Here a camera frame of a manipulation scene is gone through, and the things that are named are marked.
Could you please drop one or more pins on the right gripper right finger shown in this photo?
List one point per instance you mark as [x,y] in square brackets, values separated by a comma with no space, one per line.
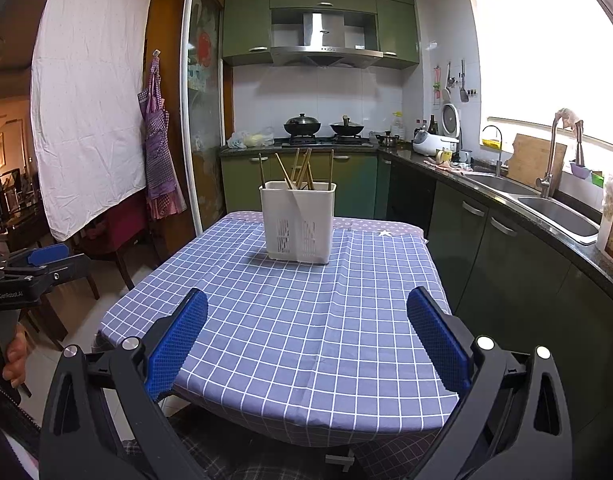
[511,420]

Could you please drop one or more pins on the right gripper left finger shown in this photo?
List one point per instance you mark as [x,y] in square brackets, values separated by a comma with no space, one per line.
[78,436]

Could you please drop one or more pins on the wooden chopstick one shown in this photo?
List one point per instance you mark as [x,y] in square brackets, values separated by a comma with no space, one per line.
[261,161]

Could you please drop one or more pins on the wooden chopstick two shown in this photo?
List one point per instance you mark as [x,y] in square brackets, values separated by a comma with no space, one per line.
[285,173]

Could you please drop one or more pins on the wooden chopstick three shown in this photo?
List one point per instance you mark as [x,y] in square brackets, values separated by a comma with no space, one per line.
[294,168]

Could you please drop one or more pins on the wooden chopstick four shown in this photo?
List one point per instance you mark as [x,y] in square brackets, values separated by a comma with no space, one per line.
[301,176]

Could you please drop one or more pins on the wooden chopstick five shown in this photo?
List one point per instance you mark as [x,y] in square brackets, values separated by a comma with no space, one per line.
[304,179]

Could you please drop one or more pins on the wooden chopstick eight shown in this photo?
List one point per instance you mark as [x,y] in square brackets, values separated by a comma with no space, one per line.
[330,171]

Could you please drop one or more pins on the steel kitchen faucet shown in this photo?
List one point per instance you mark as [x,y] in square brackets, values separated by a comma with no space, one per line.
[569,121]

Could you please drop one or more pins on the person left hand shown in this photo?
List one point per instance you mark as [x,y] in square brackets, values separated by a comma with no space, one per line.
[14,372]

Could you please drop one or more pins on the red wooden chair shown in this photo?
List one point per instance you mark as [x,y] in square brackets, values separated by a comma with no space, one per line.
[109,236]

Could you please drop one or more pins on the purple apron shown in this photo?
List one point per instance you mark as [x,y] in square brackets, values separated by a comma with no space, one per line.
[164,196]

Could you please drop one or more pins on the blue checkered tablecloth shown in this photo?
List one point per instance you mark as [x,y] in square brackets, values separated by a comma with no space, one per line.
[307,354]

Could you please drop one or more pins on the steel double sink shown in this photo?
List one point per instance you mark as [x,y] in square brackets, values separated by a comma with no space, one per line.
[559,216]

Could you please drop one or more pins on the white hanging sheet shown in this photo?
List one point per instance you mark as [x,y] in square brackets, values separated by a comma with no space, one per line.
[87,69]

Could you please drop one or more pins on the small steel faucet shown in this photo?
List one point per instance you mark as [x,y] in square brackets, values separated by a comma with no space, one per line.
[496,143]

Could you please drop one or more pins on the wooden cutting board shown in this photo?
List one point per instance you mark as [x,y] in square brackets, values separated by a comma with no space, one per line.
[530,158]

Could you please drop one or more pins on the green lower cabinets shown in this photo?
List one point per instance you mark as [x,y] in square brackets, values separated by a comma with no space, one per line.
[362,179]

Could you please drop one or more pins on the green cabinets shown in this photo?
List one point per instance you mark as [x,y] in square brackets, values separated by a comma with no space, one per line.
[362,179]
[247,28]

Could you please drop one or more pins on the white plastic utensil holder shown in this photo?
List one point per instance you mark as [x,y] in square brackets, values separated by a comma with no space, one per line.
[298,224]

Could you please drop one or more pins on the white rice cooker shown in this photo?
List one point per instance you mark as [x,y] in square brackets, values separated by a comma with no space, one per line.
[440,135]

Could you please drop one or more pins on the gas stove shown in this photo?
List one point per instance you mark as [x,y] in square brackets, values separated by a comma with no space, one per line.
[324,142]

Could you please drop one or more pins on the small steel pot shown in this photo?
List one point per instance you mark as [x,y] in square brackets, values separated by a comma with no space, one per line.
[387,139]

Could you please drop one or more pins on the black wok left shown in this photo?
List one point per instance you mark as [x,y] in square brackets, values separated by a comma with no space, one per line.
[302,125]

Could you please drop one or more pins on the black wok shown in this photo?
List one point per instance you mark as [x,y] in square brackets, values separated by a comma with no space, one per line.
[346,127]
[302,125]

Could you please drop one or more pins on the glass sliding door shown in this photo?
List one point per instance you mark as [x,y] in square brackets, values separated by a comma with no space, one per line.
[201,109]

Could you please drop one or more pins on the black wok right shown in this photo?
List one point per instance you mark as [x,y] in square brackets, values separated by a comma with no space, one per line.
[346,127]

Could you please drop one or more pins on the green upper cabinets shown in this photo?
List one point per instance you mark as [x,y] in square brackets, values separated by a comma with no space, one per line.
[247,28]

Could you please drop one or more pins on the steel range hood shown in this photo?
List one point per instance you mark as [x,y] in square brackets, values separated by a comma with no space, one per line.
[324,39]

